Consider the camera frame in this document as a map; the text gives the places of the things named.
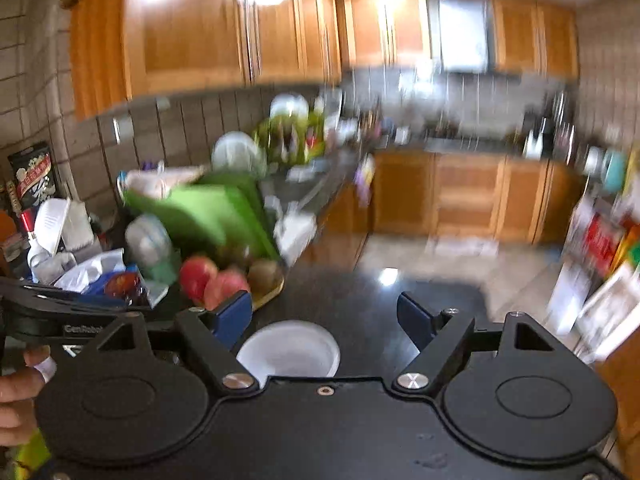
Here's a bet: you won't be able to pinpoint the black snack bag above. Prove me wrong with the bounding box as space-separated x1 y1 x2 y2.
7 142 62 212

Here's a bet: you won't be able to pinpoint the white ribbed bowl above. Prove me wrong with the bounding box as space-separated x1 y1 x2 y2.
236 320 341 388

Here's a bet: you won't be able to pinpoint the pink red apple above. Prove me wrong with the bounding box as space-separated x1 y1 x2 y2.
202 269 251 311

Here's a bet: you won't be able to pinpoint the mint green mug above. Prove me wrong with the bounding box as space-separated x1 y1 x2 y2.
602 150 629 193

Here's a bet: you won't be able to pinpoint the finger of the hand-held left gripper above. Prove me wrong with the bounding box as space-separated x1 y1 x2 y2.
0 280 127 324

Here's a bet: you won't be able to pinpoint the wooden base cabinets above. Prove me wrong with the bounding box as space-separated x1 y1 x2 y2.
320 150 576 247

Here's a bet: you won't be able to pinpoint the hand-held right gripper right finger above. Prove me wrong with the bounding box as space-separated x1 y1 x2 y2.
391 291 557 395

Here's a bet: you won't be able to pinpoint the dark red apple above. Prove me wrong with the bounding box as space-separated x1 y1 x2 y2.
179 256 219 306

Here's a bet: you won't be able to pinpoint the green plastic container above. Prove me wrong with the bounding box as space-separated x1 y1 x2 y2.
122 170 281 261

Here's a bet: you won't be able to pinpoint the green dish rack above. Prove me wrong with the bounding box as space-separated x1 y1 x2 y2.
252 92 327 166

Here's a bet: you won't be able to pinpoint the person's left hand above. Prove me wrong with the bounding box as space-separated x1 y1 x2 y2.
0 347 57 446

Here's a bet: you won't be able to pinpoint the wooden upper cabinets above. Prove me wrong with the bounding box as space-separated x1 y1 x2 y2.
70 0 581 121

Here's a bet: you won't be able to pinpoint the blue white packet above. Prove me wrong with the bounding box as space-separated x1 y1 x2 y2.
55 249 127 293

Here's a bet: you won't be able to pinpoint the white cardboard box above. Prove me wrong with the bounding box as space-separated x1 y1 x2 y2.
575 260 640 361

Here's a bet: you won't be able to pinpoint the brown kiwi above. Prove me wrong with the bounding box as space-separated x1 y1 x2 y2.
248 258 284 293

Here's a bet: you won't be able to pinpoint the white takeaway container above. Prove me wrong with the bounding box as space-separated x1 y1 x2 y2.
30 197 96 257

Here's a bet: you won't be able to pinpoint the red packets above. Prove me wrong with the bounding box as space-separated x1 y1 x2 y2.
582 212 624 271

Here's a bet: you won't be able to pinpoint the yellow fruit tray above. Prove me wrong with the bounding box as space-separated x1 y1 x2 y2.
250 270 287 312

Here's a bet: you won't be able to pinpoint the silver range hood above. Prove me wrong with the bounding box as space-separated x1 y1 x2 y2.
437 0 494 73

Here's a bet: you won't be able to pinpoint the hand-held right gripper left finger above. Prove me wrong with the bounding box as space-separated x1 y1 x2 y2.
95 291 261 392

